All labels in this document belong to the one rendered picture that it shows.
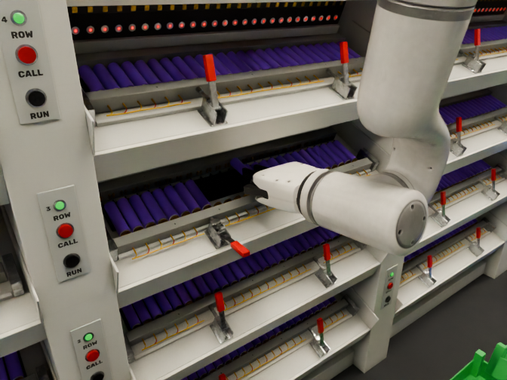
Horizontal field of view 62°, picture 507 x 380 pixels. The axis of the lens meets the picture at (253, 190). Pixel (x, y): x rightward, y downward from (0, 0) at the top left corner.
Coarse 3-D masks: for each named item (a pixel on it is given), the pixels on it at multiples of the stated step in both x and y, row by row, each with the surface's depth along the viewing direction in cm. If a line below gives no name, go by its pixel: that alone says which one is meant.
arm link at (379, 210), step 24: (336, 192) 56; (360, 192) 54; (384, 192) 52; (408, 192) 50; (336, 216) 56; (360, 216) 52; (384, 216) 50; (408, 216) 50; (360, 240) 55; (384, 240) 50; (408, 240) 52
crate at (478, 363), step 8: (480, 352) 111; (472, 360) 112; (480, 360) 111; (464, 368) 110; (472, 368) 113; (480, 368) 112; (456, 376) 108; (464, 376) 112; (472, 376) 114; (480, 376) 114; (488, 376) 112
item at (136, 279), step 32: (352, 128) 96; (384, 160) 91; (224, 224) 72; (256, 224) 74; (288, 224) 76; (160, 256) 64; (192, 256) 66; (224, 256) 69; (128, 288) 60; (160, 288) 65
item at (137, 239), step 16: (368, 160) 91; (208, 208) 71; (224, 208) 71; (240, 208) 73; (256, 208) 75; (160, 224) 66; (176, 224) 67; (192, 224) 68; (112, 240) 62; (128, 240) 62; (144, 240) 64; (160, 240) 66
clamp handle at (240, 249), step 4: (220, 228) 67; (224, 228) 67; (220, 232) 68; (224, 232) 68; (220, 236) 67; (224, 236) 67; (228, 236) 67; (228, 240) 66; (232, 240) 66; (232, 244) 65; (236, 244) 65; (240, 244) 65; (232, 248) 65; (236, 248) 64; (240, 248) 64; (244, 248) 64; (240, 252) 63; (244, 252) 63; (248, 252) 63; (244, 256) 63
